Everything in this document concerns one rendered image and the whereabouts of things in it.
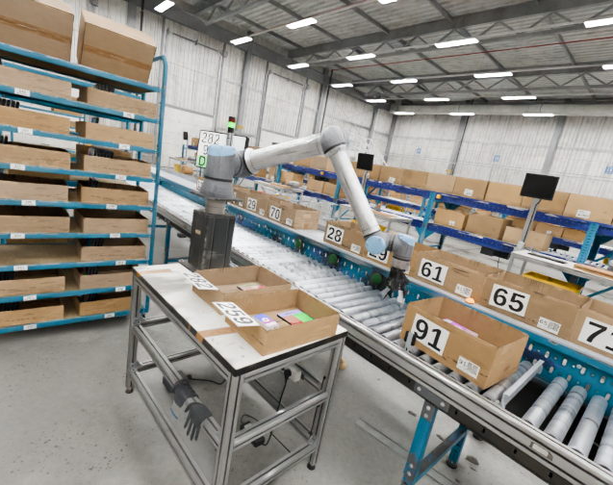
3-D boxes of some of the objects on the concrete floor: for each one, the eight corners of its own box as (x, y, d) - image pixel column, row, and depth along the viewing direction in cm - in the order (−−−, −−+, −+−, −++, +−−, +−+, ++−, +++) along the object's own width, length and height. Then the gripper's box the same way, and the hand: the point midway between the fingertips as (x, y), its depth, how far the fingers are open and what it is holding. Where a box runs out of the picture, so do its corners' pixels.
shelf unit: (-29, 356, 196) (-47, -24, 152) (-24, 319, 231) (-39, 0, 187) (148, 325, 262) (170, 53, 218) (131, 299, 296) (146, 61, 253)
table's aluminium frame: (123, 390, 191) (132, 271, 176) (216, 361, 233) (228, 264, 217) (209, 547, 124) (234, 378, 108) (317, 467, 165) (346, 336, 149)
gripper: (380, 263, 174) (371, 298, 179) (408, 273, 163) (397, 312, 167) (390, 262, 180) (381, 296, 185) (417, 272, 168) (407, 309, 173)
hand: (393, 302), depth 178 cm, fingers open, 10 cm apart
